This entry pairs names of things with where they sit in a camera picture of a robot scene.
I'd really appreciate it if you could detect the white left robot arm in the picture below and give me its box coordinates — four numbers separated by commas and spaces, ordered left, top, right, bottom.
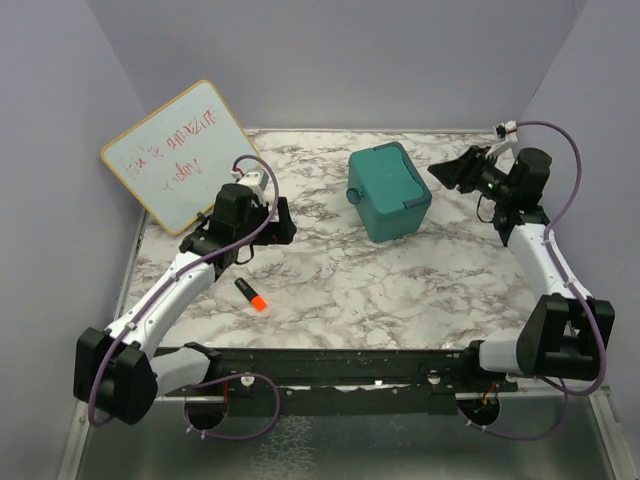
73, 183, 296, 426

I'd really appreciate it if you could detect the yellow framed whiteboard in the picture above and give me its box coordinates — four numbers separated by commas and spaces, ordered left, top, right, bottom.
101, 80, 258, 235

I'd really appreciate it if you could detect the teal medicine kit box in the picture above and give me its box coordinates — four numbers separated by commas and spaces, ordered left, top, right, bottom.
346, 142, 432, 243

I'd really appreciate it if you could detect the black orange highlighter marker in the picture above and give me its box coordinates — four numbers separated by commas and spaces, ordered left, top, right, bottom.
234, 278, 267, 312

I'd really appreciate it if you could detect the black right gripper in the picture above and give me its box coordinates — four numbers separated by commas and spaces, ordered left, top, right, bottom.
428, 145, 514, 203

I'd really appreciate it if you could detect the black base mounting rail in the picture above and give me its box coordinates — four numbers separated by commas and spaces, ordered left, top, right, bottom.
169, 348, 517, 417

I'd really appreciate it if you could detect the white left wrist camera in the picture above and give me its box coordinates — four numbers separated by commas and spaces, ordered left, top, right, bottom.
231, 169, 269, 203

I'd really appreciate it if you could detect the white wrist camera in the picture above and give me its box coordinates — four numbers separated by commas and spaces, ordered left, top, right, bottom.
486, 120, 517, 159
231, 169, 269, 203

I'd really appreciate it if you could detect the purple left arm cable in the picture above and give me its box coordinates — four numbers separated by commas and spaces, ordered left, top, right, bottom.
88, 155, 281, 427

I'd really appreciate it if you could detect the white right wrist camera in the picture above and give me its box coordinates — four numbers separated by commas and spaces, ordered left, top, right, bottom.
486, 120, 517, 159

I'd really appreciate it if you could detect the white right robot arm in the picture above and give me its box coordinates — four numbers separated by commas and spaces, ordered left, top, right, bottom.
428, 146, 615, 391

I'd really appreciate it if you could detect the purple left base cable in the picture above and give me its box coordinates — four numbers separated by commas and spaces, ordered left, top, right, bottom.
183, 372, 282, 441

